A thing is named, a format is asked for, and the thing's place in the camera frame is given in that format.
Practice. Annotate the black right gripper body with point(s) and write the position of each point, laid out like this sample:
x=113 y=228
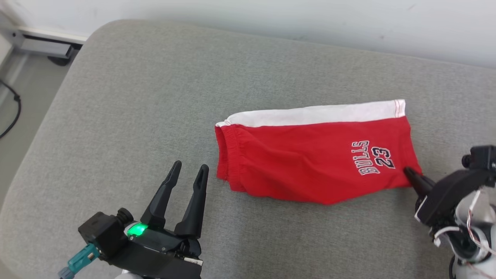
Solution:
x=441 y=201

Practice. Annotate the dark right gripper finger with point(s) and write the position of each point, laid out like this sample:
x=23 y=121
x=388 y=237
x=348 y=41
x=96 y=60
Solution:
x=420 y=184

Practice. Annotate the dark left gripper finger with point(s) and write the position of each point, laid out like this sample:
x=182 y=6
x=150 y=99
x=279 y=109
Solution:
x=193 y=217
x=161 y=205

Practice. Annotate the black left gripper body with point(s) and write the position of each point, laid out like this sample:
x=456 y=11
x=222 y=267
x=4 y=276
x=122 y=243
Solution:
x=159 y=255

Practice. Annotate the red white Bulls shorts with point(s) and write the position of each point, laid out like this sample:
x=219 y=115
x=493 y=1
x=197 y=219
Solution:
x=290 y=162

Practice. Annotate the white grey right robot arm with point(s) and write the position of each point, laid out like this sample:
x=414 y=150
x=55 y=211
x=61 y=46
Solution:
x=471 y=217

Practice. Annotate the grey fabric sofa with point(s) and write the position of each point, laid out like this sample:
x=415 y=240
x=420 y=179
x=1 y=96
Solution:
x=155 y=116

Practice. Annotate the grey metal fixture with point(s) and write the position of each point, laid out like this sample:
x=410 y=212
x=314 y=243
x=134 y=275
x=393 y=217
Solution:
x=42 y=46

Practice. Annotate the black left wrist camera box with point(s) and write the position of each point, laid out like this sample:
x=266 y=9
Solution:
x=100 y=232

